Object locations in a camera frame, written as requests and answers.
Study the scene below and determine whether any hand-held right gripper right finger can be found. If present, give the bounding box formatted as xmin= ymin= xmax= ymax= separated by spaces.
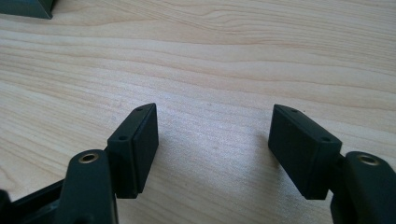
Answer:
xmin=267 ymin=104 xmax=396 ymax=224

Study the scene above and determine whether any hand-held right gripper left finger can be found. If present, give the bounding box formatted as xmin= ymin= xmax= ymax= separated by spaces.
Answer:
xmin=54 ymin=103 xmax=160 ymax=224

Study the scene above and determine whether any dark green box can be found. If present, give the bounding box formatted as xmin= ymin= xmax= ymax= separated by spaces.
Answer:
xmin=0 ymin=0 xmax=57 ymax=21

